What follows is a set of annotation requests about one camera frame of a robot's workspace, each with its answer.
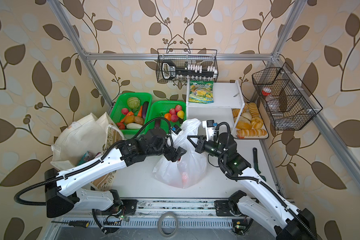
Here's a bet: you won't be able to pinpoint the tray of bread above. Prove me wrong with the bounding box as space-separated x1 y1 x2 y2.
232 102 269 139

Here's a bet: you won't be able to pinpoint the brown potato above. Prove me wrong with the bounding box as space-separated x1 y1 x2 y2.
134 116 145 126

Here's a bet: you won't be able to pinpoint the dark purple eggplant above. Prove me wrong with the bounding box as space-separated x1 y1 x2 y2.
141 101 149 119

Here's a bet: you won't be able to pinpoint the black wire basket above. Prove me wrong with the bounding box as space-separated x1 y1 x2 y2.
252 63 323 131
155 48 219 85

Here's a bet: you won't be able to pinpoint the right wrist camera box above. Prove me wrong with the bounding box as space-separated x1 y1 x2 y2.
202 120 218 141

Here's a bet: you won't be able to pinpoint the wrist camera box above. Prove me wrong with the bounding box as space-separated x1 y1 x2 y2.
202 120 218 141
171 125 182 135

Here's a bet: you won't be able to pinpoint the green handled tool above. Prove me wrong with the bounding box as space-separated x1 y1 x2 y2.
253 148 267 181

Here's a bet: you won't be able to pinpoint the orange fruit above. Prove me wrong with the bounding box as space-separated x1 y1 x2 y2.
164 113 172 121

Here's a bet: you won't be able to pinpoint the yellow lemon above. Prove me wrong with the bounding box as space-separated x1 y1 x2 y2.
177 110 185 120

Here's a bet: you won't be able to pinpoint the white plastic grocery bag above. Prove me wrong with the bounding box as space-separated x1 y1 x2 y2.
153 119 207 189

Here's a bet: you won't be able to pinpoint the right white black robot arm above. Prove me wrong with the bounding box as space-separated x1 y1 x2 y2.
187 120 318 240

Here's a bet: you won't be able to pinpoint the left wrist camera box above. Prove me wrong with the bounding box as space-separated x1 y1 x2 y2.
171 125 182 135

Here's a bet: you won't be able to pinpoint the roll of clear tape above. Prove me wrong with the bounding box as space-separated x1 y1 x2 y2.
157 212 180 238

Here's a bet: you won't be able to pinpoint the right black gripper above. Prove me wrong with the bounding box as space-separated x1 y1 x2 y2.
188 134 227 163

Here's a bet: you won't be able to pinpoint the back black wire basket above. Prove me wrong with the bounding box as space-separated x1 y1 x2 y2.
155 48 219 85

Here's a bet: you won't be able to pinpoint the cream canvas tote bag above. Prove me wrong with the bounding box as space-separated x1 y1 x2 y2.
50 112 126 191

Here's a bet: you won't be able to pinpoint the white radish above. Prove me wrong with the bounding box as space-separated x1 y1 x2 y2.
126 123 143 130

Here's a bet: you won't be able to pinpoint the white two-tier shelf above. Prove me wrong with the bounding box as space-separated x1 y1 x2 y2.
186 80 245 129

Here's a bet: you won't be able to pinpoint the black barcode scanner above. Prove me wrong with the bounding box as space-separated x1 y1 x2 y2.
160 60 219 81

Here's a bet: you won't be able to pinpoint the yellow green snack bag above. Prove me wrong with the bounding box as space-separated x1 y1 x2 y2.
189 81 214 104

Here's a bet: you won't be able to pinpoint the left yellow black screwdriver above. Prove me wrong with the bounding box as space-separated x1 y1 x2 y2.
51 221 90 228

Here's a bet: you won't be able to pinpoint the right black wire basket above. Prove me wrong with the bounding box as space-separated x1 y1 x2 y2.
252 63 323 131

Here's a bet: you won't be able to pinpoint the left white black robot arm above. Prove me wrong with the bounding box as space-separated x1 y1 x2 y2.
14 124 187 218

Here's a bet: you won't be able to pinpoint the green cabbage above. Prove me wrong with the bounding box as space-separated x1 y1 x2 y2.
127 97 141 110

